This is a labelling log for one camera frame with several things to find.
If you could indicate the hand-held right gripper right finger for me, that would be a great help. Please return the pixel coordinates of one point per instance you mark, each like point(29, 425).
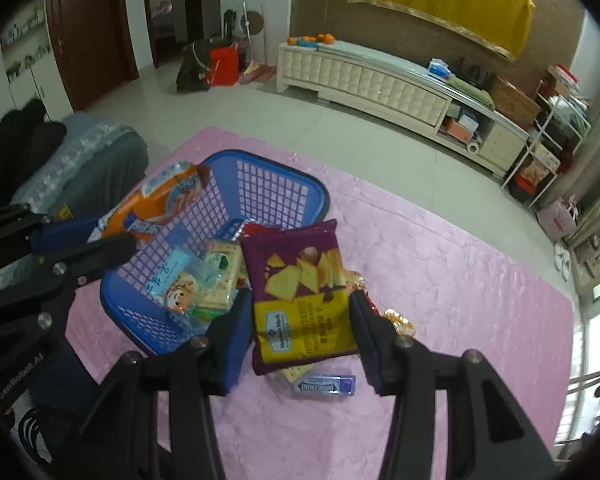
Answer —
point(370, 340)

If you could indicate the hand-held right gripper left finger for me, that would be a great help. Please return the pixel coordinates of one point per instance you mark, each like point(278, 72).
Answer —
point(235, 340)

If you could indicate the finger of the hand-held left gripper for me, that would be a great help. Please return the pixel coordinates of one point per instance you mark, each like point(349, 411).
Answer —
point(65, 232)
point(105, 255)

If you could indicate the red snack packet green picture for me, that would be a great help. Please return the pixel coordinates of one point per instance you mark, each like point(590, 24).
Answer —
point(400, 321)

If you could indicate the blue plastic basket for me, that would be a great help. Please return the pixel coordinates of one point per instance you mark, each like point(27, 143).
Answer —
point(115, 305)

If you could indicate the blue gum pack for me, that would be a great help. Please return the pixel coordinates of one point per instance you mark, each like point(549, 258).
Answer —
point(325, 386)

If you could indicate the pale cracker packet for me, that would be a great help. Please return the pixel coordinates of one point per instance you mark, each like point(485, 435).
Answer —
point(292, 374)

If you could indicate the long orange snack packet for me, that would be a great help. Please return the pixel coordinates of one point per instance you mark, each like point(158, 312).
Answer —
point(150, 205)

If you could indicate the bread packet with blue label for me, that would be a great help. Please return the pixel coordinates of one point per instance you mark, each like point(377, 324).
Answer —
point(172, 265)

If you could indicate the light blue cartoon snack packet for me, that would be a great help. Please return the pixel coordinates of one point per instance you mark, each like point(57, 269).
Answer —
point(180, 297)

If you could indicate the green label cracker packet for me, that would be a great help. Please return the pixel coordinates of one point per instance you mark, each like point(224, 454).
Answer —
point(222, 265)

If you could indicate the purple chips packet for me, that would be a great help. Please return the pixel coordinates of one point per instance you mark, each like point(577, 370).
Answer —
point(295, 280)

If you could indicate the blue white snack packet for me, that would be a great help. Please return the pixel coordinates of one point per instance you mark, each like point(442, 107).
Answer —
point(230, 230)

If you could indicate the orange red snack packet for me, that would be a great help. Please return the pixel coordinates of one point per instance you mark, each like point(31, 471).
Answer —
point(260, 230)

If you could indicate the dark blue cloth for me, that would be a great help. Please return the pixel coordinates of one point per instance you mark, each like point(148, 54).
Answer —
point(65, 400)

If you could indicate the chair with grey embroidered cover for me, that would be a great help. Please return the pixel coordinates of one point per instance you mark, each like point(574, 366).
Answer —
point(95, 170)

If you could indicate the pink tablecloth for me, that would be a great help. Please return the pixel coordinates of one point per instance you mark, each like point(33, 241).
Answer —
point(455, 285)

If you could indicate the black garment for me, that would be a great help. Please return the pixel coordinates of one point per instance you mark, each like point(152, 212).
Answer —
point(25, 130)

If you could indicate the white display cabinet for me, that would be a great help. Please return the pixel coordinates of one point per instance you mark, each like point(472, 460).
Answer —
point(25, 60)

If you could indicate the dark wooden door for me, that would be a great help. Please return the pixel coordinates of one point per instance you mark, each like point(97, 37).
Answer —
point(90, 35)

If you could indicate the black bag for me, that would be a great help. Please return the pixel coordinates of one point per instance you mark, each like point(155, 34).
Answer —
point(192, 67)

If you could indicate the white slippers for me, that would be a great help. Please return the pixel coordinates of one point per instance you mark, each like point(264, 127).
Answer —
point(562, 260)

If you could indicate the white paper roll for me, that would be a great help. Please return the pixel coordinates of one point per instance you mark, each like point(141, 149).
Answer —
point(473, 147)

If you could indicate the pink bag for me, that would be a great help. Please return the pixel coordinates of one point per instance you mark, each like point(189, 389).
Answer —
point(555, 220)

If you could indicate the red bag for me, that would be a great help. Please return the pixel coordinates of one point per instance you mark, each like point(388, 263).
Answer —
point(224, 67)

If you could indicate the orange box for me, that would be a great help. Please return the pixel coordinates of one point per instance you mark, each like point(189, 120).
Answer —
point(457, 132)

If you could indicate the blue white box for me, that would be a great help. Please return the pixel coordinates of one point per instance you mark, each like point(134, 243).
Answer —
point(467, 119)

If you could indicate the white tv cabinet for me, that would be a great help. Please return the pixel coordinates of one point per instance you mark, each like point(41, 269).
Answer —
point(370, 85)

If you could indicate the white mop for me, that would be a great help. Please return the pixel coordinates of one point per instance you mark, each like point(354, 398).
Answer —
point(247, 35)

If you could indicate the green folded cloth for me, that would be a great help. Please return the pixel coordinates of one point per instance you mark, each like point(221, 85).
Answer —
point(472, 91)

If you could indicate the white metal rack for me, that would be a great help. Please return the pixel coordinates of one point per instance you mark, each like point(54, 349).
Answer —
point(545, 125)

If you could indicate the blue tissue box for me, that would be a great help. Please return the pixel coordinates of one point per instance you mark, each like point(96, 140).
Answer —
point(439, 69)

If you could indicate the brown cardboard box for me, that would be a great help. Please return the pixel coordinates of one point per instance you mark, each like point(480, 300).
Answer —
point(515, 100)

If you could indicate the row of dark bottles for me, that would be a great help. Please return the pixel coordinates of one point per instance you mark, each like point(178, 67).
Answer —
point(470, 72)

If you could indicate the small blue plate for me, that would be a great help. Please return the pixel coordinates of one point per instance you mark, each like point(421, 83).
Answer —
point(308, 45)

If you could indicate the white plastic bag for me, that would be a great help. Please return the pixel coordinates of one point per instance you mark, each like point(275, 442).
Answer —
point(575, 115)

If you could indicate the red white box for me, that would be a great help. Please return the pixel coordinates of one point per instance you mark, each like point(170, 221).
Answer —
point(566, 74)

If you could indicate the dark wooden door frame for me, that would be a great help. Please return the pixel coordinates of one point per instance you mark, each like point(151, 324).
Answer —
point(147, 5)

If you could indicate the brown round wall panel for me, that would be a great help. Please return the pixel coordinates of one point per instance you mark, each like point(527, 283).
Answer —
point(255, 20)

